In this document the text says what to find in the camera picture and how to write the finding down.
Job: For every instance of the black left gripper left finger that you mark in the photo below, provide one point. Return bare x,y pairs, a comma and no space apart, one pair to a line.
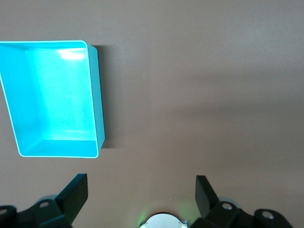
71,199

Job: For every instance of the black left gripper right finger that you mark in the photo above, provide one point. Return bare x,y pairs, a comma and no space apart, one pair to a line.
205,199

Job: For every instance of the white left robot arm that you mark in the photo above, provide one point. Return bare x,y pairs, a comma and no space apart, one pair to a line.
164,221

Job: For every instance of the teal plastic storage bin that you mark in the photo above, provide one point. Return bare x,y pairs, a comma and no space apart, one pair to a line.
59,95

